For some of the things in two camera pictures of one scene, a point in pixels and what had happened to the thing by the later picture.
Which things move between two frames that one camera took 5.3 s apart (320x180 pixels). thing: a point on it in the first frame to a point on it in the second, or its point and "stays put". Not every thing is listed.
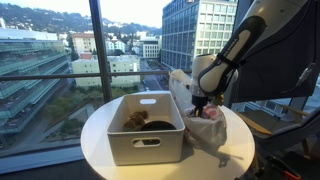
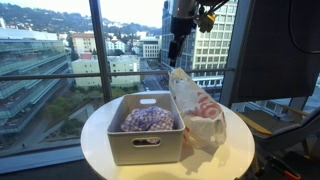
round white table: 228,159 stays put
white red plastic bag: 208,131 stays put
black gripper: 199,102 to 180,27
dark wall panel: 284,60 stays put
